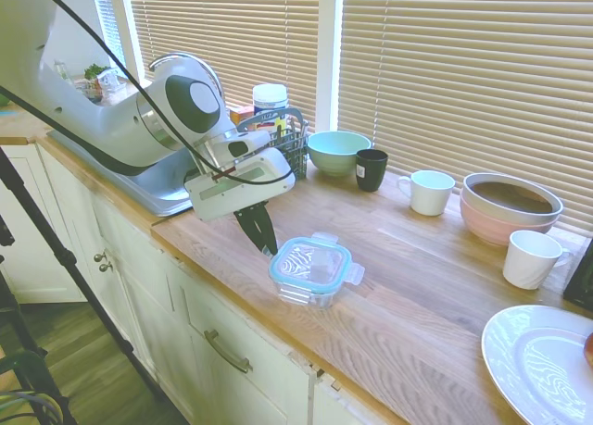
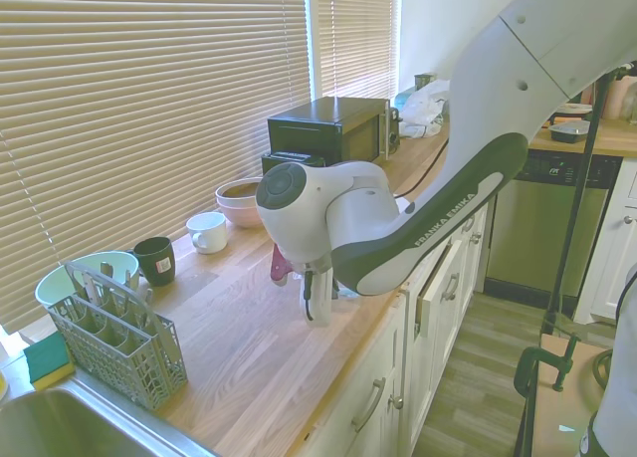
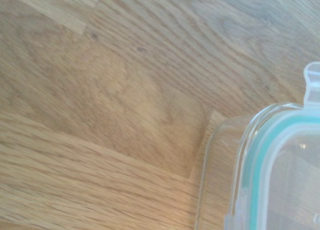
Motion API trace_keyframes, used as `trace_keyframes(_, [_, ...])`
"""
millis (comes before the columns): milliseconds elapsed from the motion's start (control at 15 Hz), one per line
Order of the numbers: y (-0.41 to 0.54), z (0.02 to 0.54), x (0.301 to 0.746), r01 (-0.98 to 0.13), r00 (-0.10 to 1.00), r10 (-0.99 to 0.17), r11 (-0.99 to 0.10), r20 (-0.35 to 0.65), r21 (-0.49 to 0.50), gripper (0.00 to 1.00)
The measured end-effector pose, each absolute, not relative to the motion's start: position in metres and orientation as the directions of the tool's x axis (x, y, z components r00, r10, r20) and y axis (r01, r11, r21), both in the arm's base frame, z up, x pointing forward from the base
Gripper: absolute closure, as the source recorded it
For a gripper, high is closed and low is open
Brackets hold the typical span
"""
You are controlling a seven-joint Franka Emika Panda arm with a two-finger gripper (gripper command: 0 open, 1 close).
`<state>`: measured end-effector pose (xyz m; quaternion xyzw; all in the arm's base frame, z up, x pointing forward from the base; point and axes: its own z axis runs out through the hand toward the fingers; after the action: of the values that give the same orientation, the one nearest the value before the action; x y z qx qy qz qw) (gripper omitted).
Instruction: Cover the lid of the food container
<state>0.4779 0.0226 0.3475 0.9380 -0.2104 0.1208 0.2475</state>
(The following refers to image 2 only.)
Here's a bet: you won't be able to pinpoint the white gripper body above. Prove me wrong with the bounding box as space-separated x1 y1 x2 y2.
298 271 333 328

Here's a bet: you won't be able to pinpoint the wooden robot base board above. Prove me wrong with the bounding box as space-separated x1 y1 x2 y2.
539 333 618 419

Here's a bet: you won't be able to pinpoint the foil food tray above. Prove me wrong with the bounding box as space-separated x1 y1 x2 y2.
548 120 591 143

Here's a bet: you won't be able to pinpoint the pink bowl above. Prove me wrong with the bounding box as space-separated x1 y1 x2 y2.
217 197 265 230

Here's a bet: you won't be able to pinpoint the white base cabinet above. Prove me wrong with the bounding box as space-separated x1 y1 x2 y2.
298 197 492 457

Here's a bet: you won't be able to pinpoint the white mug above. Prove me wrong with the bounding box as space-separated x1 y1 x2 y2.
185 211 229 255

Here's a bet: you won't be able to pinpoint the black microwave oven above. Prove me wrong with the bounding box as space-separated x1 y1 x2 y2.
267 97 392 165

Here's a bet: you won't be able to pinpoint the black cup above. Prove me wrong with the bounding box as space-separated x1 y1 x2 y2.
131 236 178 288

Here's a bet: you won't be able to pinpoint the grey plastic cutlery basket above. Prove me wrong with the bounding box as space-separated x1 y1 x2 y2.
47 260 189 412

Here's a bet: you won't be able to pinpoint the white plastic bag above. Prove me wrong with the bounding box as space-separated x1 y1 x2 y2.
400 78 452 138

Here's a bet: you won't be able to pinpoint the dark green C-clamp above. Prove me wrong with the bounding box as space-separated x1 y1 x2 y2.
515 332 581 414

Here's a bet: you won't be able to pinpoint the stainless steel dishwasher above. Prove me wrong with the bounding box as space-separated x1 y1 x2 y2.
485 150 624 298

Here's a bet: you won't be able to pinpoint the beige window blind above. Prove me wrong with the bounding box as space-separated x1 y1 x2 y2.
0 0 311 335
316 0 402 101

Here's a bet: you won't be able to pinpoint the mint green bowl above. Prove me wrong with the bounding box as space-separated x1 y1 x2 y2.
34 250 141 310

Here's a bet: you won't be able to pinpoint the stainless steel sink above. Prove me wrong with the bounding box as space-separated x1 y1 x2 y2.
0 376 221 457

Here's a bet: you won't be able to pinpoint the green yellow sponge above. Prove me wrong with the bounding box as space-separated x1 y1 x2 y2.
23 331 77 392

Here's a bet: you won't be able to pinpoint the white tall cabinet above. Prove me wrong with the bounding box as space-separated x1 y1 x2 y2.
579 157 637 325

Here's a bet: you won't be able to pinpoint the pink tumbler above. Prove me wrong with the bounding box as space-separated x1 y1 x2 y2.
604 76 637 120

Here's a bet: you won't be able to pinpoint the pink wrist mount piece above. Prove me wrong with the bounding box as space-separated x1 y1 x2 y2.
270 241 294 288

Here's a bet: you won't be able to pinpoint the black power cord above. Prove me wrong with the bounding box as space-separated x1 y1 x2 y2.
392 137 450 199

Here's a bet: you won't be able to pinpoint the white handled knife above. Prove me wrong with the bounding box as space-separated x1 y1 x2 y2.
82 271 100 304

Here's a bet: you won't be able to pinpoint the black camera stand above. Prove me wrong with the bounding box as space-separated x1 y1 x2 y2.
540 71 616 335

